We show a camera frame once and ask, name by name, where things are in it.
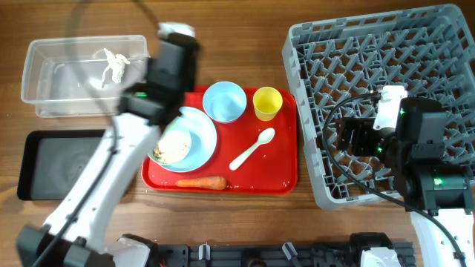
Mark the light blue plate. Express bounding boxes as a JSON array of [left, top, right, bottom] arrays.
[[158, 107, 217, 173]]

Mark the white plastic spoon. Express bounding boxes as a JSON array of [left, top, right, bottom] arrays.
[[229, 128, 275, 171]]

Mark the orange carrot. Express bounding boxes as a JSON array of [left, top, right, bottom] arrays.
[[175, 177, 227, 190]]

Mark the black tray bin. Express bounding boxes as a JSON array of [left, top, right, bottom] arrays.
[[17, 130, 104, 201]]

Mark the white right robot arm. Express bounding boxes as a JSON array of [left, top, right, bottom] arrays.
[[336, 97, 474, 266]]

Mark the yellow plastic cup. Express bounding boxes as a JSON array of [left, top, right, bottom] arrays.
[[252, 87, 283, 122]]

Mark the clear plastic bin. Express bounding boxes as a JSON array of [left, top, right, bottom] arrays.
[[21, 35, 149, 118]]

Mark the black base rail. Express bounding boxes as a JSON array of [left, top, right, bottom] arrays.
[[148, 243, 415, 267]]

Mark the mint green bowl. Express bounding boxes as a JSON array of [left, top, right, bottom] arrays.
[[148, 128, 191, 165]]

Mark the white tissue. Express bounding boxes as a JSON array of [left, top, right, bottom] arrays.
[[101, 48, 131, 88]]

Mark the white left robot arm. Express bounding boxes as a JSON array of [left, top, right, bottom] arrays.
[[16, 32, 200, 266]]

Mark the grey dishwasher rack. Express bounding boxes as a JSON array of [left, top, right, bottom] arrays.
[[282, 4, 474, 210]]

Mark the light blue bowl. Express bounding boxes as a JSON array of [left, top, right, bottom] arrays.
[[203, 82, 247, 124]]

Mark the red plastic tray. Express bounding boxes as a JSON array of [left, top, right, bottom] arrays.
[[141, 86, 298, 195]]

